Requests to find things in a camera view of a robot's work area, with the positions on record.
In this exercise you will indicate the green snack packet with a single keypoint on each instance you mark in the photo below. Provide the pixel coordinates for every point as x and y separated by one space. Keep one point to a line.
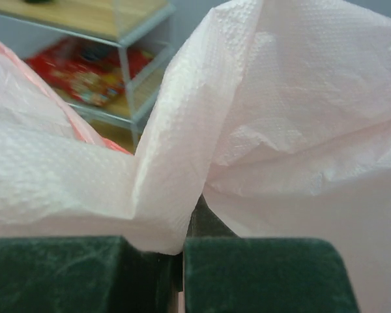
38 2

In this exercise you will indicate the pink plastic bag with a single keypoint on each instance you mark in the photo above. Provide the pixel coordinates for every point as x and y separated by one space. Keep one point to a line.
278 113

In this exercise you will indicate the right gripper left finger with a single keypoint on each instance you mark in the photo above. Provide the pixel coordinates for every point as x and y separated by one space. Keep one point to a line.
86 274

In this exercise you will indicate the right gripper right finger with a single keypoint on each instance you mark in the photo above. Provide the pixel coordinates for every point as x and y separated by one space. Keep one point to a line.
223 272

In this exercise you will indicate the white wire wooden shelf rack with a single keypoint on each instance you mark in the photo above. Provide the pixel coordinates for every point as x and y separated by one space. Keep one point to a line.
121 24

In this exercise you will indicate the red snack packet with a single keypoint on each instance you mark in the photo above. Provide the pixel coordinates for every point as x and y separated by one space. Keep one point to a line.
87 71

